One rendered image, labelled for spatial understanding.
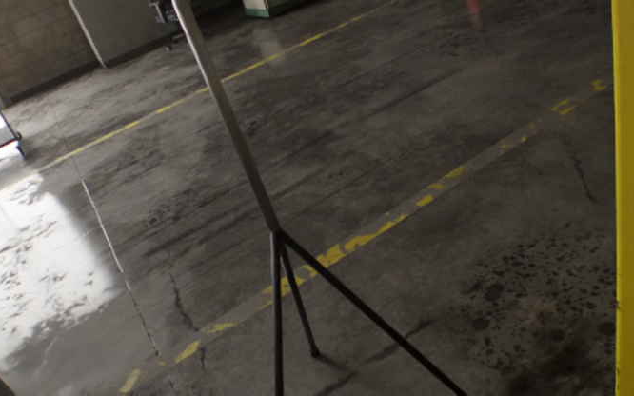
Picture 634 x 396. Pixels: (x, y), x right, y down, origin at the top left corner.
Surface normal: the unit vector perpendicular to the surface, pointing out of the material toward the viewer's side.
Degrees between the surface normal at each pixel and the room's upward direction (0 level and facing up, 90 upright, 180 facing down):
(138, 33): 90
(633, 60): 90
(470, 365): 0
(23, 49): 90
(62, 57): 90
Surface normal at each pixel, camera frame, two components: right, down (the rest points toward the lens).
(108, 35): 0.49, 0.32
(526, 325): -0.29, -0.82
